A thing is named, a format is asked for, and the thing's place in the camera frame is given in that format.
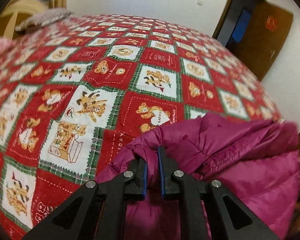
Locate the red bear patchwork bedspread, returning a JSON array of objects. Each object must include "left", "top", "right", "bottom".
[{"left": 0, "top": 15, "right": 280, "bottom": 239}]

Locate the grey striped pillow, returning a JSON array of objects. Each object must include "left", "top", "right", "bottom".
[{"left": 14, "top": 8, "right": 74, "bottom": 32}]

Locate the red door decoration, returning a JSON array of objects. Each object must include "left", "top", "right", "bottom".
[{"left": 265, "top": 15, "right": 279, "bottom": 32}]

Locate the beige round headboard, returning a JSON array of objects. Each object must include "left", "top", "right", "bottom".
[{"left": 0, "top": 0, "right": 49, "bottom": 39}]

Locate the magenta puffer jacket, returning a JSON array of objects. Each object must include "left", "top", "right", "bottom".
[{"left": 96, "top": 113, "right": 300, "bottom": 239}]

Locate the brown wooden door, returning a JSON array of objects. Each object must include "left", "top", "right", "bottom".
[{"left": 234, "top": 2, "right": 293, "bottom": 80}]

